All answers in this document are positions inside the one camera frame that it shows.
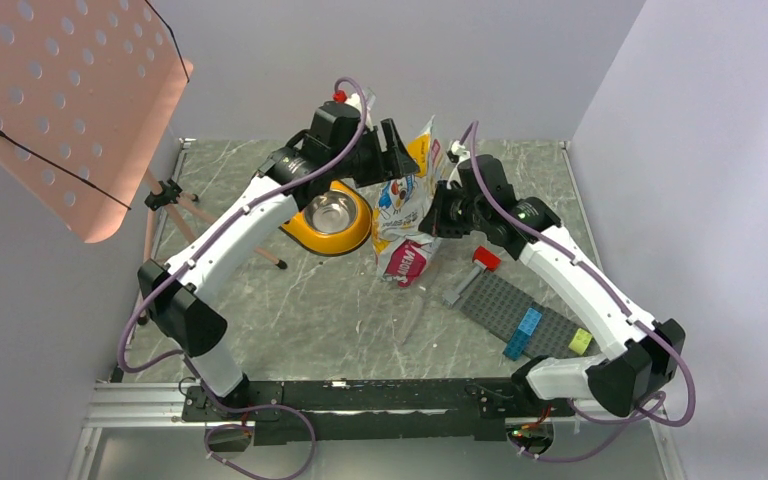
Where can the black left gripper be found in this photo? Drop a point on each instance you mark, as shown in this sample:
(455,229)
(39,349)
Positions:
(389,165)

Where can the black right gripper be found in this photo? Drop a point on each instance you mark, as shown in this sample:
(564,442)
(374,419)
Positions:
(434,221)

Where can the cat food bag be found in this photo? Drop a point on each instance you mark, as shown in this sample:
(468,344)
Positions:
(402,252)

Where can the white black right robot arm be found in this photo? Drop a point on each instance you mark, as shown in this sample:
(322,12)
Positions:
(639,354)

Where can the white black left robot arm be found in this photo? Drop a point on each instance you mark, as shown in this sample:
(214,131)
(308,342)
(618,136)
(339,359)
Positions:
(178,294)

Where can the yellow double pet bowl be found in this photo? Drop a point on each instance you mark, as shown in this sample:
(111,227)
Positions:
(334,224)

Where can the grey lego baseplate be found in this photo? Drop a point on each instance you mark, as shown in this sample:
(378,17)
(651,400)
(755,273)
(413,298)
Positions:
(498,306)

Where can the blue lego brick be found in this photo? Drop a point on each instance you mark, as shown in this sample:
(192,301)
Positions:
(522,334)

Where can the yellow-green lego brick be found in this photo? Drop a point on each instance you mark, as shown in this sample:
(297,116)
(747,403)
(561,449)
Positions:
(580,342)

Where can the pink perforated music stand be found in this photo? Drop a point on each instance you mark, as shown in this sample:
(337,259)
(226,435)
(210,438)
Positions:
(87,92)

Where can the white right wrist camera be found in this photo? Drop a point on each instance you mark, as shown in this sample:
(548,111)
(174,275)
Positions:
(458,153)

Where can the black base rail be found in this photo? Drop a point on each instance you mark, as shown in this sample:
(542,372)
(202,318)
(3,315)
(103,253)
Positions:
(295,411)

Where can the aluminium frame rail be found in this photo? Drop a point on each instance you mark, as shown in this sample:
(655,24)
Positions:
(135,431)

